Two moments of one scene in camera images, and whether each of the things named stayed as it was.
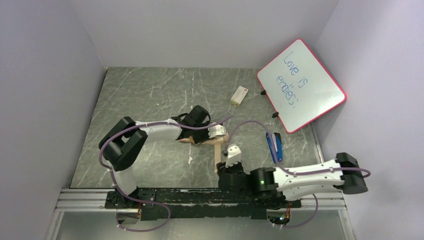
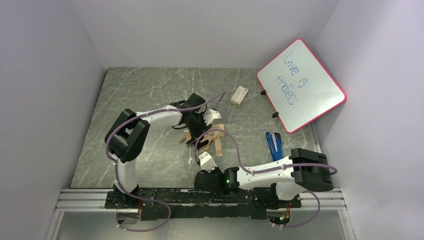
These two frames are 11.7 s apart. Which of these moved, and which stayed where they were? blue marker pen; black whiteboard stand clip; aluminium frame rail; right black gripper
Moved: right black gripper
Stayed: blue marker pen; black whiteboard stand clip; aluminium frame rail
